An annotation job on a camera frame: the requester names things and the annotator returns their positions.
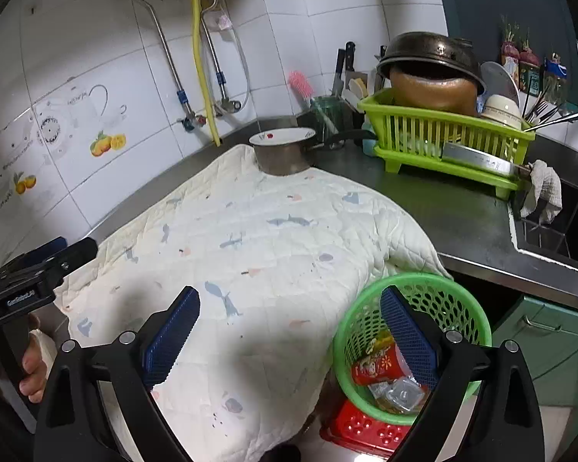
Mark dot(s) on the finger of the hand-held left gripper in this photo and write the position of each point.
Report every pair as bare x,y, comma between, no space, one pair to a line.
72,257
29,260

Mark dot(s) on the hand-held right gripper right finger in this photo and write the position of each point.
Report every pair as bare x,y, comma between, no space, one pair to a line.
409,337

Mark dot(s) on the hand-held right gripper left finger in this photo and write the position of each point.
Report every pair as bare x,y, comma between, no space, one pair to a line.
173,337

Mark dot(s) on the red printed packet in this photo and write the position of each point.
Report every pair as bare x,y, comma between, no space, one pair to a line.
373,368

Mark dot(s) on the green mesh plastic basket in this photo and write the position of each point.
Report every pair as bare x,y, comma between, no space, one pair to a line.
412,277

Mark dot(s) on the person's left hand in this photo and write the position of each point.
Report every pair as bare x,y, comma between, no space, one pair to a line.
34,365

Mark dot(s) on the clear plastic container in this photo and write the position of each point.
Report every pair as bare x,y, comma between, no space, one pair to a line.
404,394

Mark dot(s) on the red plastic stool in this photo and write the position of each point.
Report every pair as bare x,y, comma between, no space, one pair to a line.
356,428

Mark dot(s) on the white quilted printed blanket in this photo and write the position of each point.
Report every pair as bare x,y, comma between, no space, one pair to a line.
269,260

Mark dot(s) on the green cabinet drawer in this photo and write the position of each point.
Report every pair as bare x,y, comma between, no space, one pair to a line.
558,361

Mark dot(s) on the steel cleaver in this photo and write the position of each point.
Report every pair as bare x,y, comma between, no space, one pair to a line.
472,158

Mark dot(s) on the teal cup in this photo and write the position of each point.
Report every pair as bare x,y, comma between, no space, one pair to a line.
370,147

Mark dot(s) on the steel sink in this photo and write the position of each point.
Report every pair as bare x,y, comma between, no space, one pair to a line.
573,231

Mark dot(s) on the white dish cloth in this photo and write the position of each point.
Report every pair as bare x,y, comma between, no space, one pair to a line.
542,187

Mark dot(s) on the steel saucepan with lid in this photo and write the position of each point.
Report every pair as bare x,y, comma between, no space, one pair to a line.
282,159

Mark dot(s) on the green plastic dish rack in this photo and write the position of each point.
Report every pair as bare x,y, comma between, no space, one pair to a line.
414,120

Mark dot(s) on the steel flexible pipe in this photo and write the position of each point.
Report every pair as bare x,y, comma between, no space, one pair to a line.
214,57
166,53

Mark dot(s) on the green utensil holder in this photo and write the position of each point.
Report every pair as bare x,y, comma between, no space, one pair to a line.
330,110

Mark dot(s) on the white bowl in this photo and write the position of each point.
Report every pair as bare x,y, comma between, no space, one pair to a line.
501,110

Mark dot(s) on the steel ladle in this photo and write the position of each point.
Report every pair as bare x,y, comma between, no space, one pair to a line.
558,120

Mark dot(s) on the white plate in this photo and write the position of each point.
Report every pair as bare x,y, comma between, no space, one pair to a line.
498,77

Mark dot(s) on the pink bottle brush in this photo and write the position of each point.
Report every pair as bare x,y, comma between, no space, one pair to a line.
299,83

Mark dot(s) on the dark metal wok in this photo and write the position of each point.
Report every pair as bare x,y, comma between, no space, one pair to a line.
428,48

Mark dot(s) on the fruit wall sticker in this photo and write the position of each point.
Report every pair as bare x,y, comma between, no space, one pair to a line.
107,144

